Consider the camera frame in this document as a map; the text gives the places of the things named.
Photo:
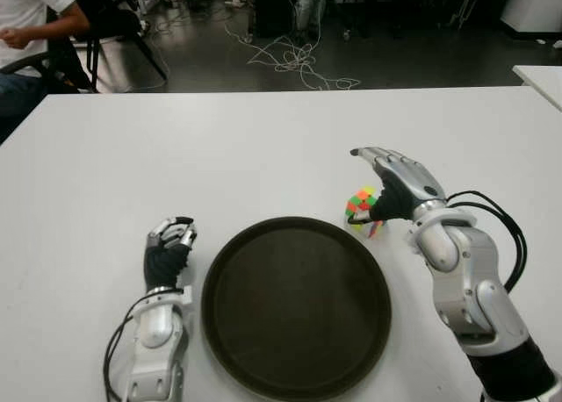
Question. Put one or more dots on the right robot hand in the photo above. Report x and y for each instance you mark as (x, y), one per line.
(404, 187)

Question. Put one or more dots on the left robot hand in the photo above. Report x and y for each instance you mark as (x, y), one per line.
(164, 261)

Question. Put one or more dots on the multicoloured Rubik's cube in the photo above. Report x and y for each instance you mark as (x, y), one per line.
(358, 200)

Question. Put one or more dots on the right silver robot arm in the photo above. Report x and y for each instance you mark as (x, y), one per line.
(474, 279)

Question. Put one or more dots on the dark round plate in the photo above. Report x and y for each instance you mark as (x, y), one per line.
(294, 310)

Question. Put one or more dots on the white side table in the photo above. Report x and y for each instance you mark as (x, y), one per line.
(542, 79)

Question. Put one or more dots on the silver background robot legs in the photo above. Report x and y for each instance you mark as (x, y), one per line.
(307, 7)

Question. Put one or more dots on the white cabinet with black base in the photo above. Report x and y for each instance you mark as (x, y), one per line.
(531, 7)

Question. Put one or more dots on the black cabinet on casters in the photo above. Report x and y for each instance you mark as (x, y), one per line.
(272, 7)

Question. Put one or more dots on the black office chair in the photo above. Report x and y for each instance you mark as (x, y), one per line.
(105, 24)

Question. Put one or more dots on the person in white shirt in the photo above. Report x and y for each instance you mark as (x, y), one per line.
(22, 7)

